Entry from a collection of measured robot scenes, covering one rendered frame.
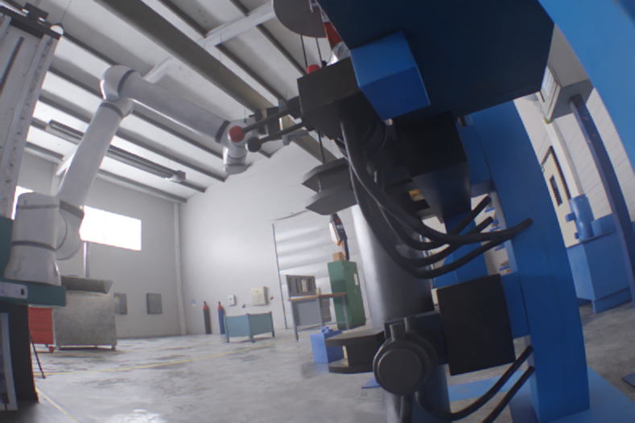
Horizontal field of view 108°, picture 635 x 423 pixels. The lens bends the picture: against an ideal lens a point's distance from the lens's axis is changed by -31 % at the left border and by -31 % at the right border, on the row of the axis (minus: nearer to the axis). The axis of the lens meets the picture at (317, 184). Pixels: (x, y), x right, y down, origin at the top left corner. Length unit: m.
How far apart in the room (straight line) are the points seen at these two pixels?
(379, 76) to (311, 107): 0.13
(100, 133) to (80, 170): 0.16
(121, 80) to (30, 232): 0.61
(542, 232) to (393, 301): 0.49
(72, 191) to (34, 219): 0.26
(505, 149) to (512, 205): 0.17
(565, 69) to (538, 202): 0.63
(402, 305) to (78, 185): 1.15
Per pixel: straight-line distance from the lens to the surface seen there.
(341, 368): 0.90
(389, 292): 1.04
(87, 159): 1.32
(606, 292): 3.15
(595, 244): 3.12
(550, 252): 1.04
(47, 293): 1.06
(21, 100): 1.45
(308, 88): 0.61
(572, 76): 1.47
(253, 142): 0.73
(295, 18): 1.88
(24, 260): 1.06
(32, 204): 1.10
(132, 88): 1.30
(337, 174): 0.94
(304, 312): 7.16
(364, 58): 0.58
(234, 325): 9.09
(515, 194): 1.04
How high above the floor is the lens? 0.61
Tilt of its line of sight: 21 degrees up
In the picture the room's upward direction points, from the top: 9 degrees counter-clockwise
